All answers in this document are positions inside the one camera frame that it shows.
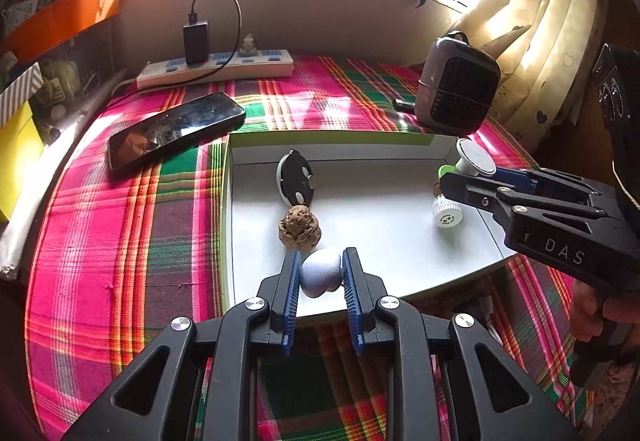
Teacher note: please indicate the pale grey ball-shaped gadget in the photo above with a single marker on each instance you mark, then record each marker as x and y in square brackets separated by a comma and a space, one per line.
[320, 271]

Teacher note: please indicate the black heater plug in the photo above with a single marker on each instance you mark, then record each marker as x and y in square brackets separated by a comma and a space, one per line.
[404, 104]

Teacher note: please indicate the white power strip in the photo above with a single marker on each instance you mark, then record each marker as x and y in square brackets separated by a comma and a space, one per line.
[250, 66]

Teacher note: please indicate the small pale plug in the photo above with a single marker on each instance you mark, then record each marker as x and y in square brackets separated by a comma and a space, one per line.
[248, 47]

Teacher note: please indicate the green white spool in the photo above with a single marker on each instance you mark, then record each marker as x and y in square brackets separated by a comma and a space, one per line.
[475, 156]

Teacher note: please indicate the striped box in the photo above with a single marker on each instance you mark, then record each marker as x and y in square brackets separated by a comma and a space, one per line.
[20, 91]

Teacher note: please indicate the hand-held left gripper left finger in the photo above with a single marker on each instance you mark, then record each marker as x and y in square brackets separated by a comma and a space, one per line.
[290, 306]

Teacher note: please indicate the brown walnut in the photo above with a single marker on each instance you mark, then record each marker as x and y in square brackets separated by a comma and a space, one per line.
[299, 228]
[437, 188]

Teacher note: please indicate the grey black fan heater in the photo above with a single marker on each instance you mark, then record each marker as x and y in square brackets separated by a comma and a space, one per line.
[457, 88]

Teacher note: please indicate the cream heart print curtain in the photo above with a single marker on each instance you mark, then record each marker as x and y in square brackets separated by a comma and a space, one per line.
[550, 46]

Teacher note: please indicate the person's right hand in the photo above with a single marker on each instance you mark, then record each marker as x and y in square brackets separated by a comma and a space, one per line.
[587, 311]

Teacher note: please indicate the black white round gadget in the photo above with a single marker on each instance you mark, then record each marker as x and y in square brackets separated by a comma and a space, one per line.
[295, 181]

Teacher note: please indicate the clear storage box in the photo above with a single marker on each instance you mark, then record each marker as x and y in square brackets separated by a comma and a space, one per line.
[75, 71]

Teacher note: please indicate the black charger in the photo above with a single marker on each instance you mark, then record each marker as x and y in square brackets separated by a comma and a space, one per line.
[196, 43]

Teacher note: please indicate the black smartphone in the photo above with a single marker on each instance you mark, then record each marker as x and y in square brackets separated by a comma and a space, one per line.
[175, 131]

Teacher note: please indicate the yellow box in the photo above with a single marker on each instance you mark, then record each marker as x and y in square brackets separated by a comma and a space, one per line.
[20, 146]

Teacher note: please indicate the white cardboard tray green sides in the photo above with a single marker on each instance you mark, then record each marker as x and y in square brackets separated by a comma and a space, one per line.
[380, 201]

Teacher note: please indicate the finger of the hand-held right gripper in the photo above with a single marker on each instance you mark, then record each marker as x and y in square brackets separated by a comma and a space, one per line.
[467, 193]
[515, 177]

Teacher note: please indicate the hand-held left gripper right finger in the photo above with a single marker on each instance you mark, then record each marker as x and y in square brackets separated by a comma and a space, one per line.
[352, 306]

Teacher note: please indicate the pink green plaid cloth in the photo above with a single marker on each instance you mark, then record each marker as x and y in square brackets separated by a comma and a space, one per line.
[125, 221]

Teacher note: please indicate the white ridged round cap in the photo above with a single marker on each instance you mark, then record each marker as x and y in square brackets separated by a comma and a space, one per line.
[446, 216]

